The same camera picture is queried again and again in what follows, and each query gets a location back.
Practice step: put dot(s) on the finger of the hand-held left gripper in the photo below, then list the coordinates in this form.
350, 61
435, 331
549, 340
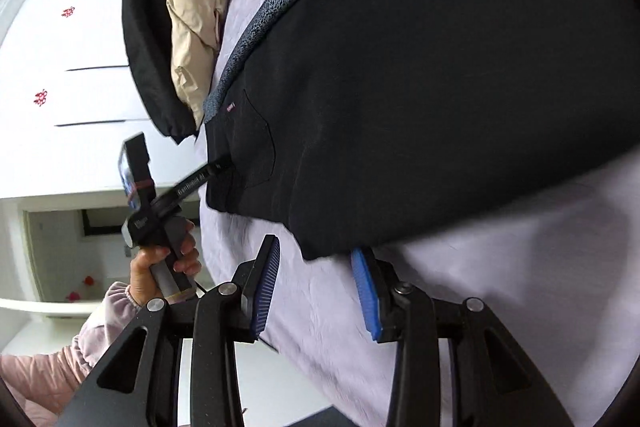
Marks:
220, 168

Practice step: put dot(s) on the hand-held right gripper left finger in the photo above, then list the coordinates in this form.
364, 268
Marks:
267, 287

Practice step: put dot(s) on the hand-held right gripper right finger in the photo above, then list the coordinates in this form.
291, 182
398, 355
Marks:
365, 292

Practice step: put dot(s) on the black pants with grey lining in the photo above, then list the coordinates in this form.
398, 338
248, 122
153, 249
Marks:
425, 82

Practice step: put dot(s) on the person's left hand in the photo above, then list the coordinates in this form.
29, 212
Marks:
142, 272

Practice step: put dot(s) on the small red ornament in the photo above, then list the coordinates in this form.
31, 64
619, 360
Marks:
74, 296
89, 280

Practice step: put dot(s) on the white alcove shelf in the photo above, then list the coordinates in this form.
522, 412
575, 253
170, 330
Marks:
50, 307

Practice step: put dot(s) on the dark cloth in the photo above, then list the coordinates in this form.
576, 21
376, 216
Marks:
325, 417

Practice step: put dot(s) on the lavender bed sheet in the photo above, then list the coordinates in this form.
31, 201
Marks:
500, 307

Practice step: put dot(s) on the beige coat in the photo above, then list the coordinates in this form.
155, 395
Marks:
192, 17

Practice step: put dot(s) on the black jacket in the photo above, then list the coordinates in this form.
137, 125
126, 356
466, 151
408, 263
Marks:
145, 32

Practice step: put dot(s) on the red wardrobe sticker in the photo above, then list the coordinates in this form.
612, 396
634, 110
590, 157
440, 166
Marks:
67, 12
40, 98

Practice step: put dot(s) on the white wardrobe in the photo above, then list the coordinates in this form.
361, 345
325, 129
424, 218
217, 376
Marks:
75, 57

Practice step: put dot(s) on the pink padded jacket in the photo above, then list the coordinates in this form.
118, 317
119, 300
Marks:
35, 382

